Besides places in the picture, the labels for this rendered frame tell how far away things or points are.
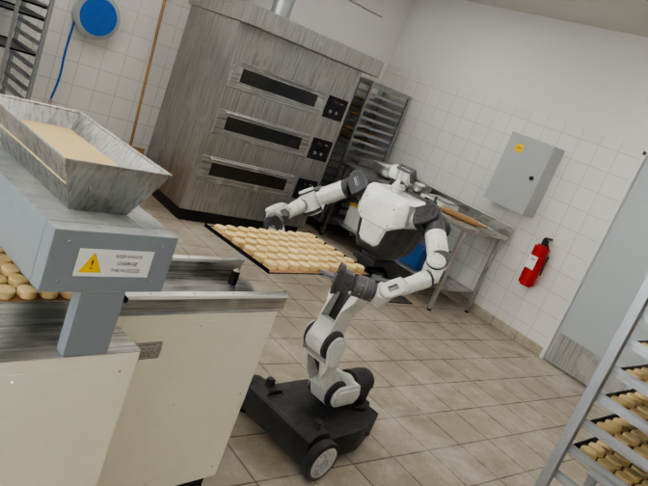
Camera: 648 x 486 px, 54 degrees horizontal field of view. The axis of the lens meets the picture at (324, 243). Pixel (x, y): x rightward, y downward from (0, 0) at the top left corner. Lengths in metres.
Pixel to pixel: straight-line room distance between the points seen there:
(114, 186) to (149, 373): 0.74
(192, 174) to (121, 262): 4.27
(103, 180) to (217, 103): 4.19
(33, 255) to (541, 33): 6.04
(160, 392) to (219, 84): 3.89
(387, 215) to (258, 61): 3.34
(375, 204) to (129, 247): 1.46
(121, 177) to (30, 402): 0.59
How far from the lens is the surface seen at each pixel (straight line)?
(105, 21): 6.18
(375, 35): 7.96
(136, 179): 1.66
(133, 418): 2.25
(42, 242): 1.56
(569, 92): 6.64
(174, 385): 2.26
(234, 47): 5.73
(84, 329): 1.68
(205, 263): 2.46
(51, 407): 1.79
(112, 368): 1.80
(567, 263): 6.30
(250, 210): 6.31
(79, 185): 1.61
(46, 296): 1.82
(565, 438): 2.04
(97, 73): 6.40
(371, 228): 2.84
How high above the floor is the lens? 1.70
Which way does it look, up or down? 14 degrees down
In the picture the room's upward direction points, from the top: 21 degrees clockwise
